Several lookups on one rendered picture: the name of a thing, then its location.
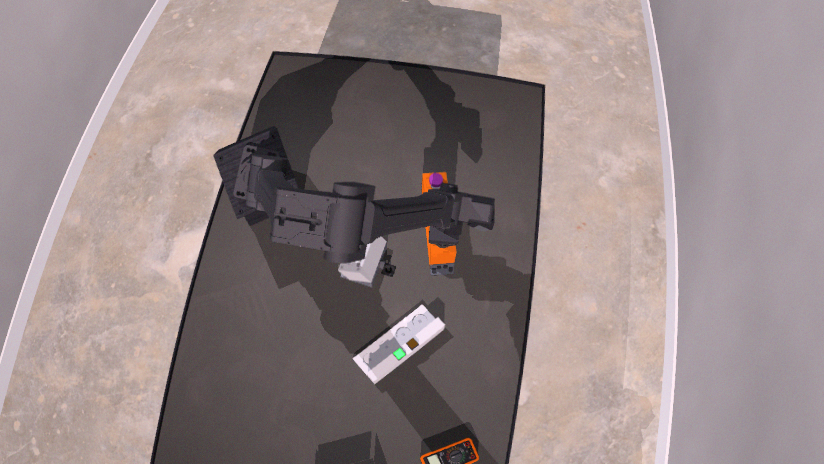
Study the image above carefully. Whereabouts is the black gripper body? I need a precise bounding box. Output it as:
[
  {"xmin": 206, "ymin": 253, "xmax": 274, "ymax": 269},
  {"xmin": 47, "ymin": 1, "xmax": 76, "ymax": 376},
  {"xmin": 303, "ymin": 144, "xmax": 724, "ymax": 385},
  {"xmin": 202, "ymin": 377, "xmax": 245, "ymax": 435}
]
[{"xmin": 428, "ymin": 226, "xmax": 459, "ymax": 244}]

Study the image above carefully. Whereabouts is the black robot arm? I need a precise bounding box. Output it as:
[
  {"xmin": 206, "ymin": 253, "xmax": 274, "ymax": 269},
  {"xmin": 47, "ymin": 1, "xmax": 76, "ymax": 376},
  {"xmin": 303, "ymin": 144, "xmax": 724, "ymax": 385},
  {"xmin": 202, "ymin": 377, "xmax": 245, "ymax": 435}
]
[{"xmin": 233, "ymin": 145, "xmax": 495, "ymax": 264}]

